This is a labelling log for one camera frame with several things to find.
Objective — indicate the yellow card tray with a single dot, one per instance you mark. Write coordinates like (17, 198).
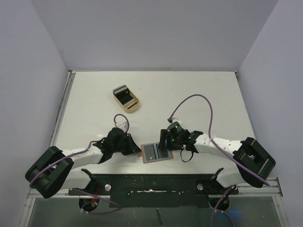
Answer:
(129, 103)

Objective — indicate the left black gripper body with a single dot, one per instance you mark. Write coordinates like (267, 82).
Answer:
(123, 144)

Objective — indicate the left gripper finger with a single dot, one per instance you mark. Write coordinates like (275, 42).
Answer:
(127, 152)
(132, 145)

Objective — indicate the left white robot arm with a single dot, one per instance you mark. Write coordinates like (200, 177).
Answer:
(60, 169)

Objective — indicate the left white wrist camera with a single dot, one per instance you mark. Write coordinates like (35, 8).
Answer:
(124, 126)

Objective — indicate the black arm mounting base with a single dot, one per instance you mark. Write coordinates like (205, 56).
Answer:
(158, 191)

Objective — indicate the aluminium frame rail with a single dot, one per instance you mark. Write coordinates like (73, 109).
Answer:
(62, 107)

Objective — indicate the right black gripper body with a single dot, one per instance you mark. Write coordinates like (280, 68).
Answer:
(163, 138)

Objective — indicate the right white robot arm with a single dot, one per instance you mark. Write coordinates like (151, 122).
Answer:
(253, 164)

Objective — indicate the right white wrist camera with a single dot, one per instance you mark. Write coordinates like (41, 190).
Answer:
(172, 119)

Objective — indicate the tan leather card holder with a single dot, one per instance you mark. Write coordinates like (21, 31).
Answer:
(141, 154)

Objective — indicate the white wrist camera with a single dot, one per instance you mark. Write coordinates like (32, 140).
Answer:
(124, 126)
(172, 119)

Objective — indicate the stack of grey cards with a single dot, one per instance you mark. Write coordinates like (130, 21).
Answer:
(121, 91)

